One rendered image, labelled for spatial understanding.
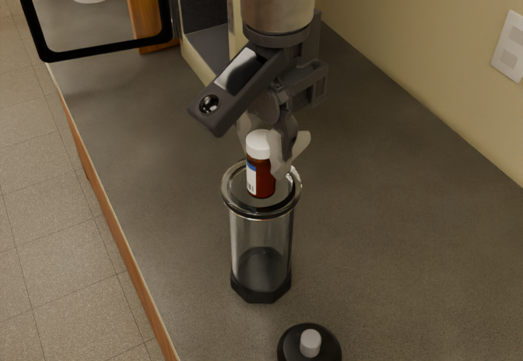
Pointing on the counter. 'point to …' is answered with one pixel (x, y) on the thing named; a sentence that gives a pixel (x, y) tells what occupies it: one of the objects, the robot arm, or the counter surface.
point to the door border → (103, 44)
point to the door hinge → (174, 3)
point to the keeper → (229, 15)
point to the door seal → (98, 48)
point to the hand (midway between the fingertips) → (261, 164)
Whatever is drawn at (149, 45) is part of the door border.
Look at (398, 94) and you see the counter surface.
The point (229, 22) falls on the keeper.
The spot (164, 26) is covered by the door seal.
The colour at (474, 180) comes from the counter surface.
